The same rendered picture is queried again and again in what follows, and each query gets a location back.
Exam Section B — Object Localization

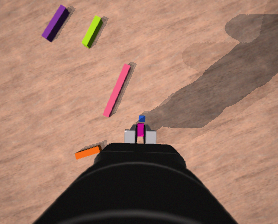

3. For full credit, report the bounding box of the short magenta rod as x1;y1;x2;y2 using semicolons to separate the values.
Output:
137;123;144;137

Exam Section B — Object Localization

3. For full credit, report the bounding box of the lime green rod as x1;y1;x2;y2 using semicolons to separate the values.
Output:
82;15;103;48

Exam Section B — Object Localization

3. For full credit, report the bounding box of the pink rod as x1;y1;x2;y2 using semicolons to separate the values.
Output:
103;64;131;117

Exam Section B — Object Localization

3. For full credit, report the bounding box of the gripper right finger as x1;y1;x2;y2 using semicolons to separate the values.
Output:
143;124;157;144

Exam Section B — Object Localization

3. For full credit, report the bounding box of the small blue block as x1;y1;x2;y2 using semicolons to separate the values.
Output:
139;115;145;122

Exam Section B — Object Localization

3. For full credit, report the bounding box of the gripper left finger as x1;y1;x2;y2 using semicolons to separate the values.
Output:
124;124;138;143

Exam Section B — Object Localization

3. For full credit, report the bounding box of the purple rod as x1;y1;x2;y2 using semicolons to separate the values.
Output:
41;5;70;42

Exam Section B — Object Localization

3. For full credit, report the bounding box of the orange rod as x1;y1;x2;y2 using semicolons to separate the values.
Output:
75;145;102;160

